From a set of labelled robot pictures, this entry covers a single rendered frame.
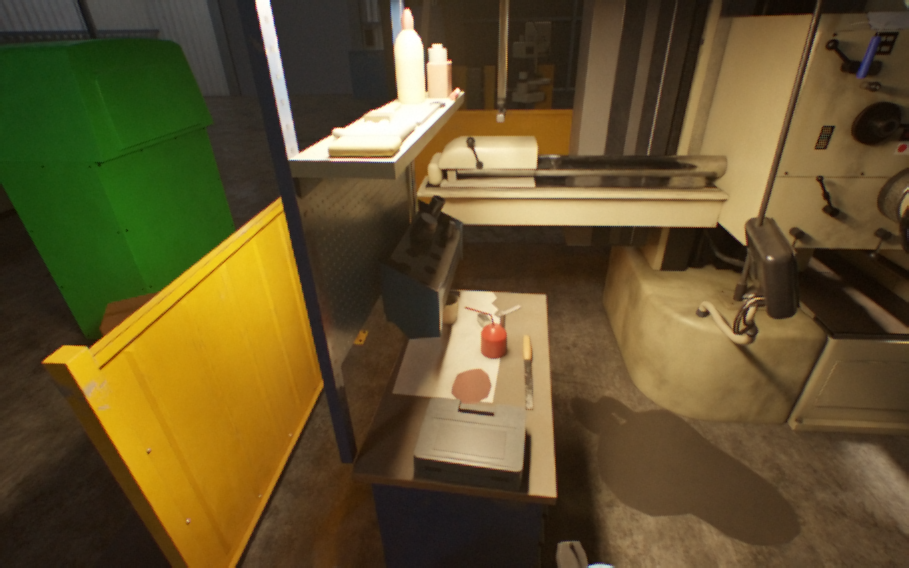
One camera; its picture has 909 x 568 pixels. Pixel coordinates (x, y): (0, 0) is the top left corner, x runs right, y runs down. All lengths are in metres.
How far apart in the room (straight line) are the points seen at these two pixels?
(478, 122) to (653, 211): 2.32
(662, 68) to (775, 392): 1.74
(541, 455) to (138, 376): 1.11
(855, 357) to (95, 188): 4.18
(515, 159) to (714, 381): 1.54
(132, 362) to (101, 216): 2.06
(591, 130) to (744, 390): 1.57
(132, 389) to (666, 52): 2.50
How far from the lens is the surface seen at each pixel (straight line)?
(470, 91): 7.37
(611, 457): 2.52
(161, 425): 1.62
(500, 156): 2.11
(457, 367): 1.44
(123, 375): 1.48
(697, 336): 2.54
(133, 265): 3.52
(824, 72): 2.11
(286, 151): 0.80
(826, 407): 3.08
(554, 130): 4.30
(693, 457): 2.67
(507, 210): 2.21
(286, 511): 2.40
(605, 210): 2.27
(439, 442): 1.15
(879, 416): 3.27
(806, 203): 2.26
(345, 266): 1.05
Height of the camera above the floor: 1.90
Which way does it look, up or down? 30 degrees down
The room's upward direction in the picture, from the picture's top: 2 degrees counter-clockwise
